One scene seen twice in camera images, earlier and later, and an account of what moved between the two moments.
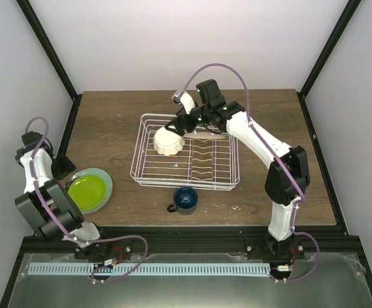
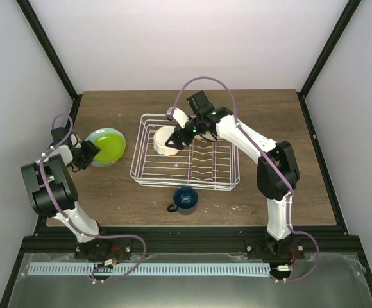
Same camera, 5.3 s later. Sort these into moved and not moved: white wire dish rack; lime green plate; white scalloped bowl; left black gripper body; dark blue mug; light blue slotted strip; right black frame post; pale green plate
Moved: lime green plate; left black gripper body; pale green plate
Not moved: white scalloped bowl; dark blue mug; right black frame post; white wire dish rack; light blue slotted strip
